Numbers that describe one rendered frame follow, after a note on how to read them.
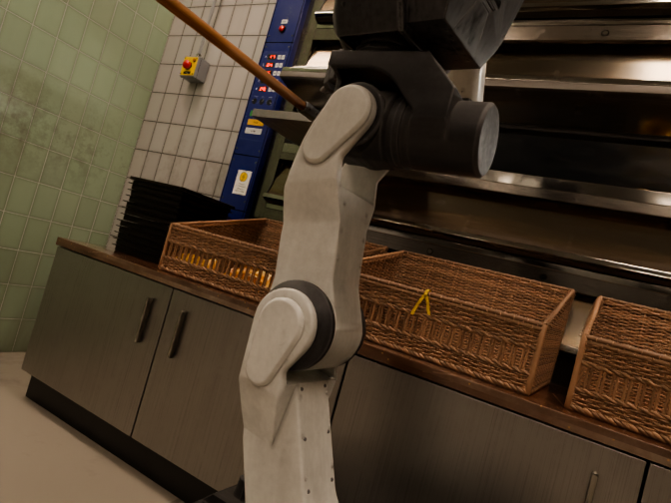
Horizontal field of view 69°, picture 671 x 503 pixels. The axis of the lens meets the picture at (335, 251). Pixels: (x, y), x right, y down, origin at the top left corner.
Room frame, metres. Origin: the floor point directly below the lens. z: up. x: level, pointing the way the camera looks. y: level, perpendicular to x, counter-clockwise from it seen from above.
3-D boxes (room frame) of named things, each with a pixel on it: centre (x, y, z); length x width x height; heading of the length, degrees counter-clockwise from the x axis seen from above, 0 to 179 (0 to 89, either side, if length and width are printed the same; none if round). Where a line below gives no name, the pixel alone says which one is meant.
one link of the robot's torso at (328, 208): (0.84, 0.01, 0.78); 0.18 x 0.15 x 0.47; 151
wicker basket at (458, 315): (1.34, -0.34, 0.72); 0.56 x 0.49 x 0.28; 59
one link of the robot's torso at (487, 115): (0.80, -0.06, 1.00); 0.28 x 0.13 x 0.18; 61
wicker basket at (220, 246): (1.63, 0.18, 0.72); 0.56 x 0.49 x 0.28; 62
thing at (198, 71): (2.28, 0.87, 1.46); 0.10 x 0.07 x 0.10; 61
